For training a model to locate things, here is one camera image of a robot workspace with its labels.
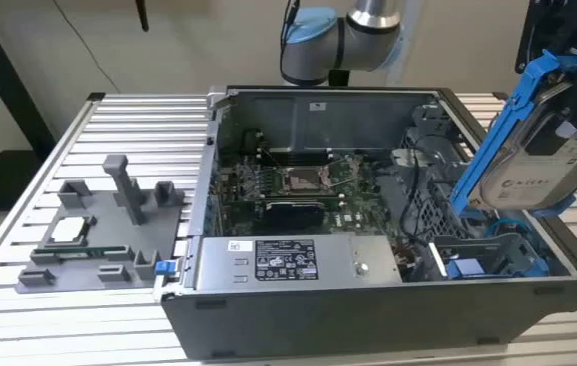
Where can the blue case latch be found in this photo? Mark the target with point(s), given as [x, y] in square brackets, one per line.
[164, 267]

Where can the green motherboard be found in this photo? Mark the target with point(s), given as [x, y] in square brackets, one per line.
[354, 217]

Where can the hard disk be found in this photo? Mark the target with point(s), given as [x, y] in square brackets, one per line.
[526, 183]

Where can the blue plastic bay clip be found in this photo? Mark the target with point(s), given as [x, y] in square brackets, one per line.
[463, 268]

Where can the silver CPU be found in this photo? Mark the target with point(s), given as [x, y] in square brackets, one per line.
[70, 230]

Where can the green RAM stick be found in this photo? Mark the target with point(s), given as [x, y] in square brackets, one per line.
[96, 251]

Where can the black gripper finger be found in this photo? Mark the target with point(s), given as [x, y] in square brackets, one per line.
[547, 137]

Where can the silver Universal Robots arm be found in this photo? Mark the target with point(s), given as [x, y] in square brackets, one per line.
[359, 45]

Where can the grey parts rack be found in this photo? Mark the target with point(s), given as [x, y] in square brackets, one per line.
[115, 236]

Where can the black graphics card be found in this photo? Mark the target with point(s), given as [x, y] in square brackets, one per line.
[293, 215]

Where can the black open PC case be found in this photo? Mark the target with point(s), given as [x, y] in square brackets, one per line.
[318, 324]

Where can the thin metal locking lever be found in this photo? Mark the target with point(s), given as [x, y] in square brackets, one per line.
[272, 158]

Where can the black RAM slot bank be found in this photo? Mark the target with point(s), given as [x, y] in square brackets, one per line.
[298, 157]

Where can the silver perforated drive cage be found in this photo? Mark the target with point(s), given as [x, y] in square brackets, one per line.
[435, 213]

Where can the silver power supply unit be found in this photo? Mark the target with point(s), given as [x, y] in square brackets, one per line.
[338, 263]

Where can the CPU socket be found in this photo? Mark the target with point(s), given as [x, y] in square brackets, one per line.
[301, 179]

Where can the black antenna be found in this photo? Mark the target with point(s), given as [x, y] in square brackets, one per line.
[142, 15]

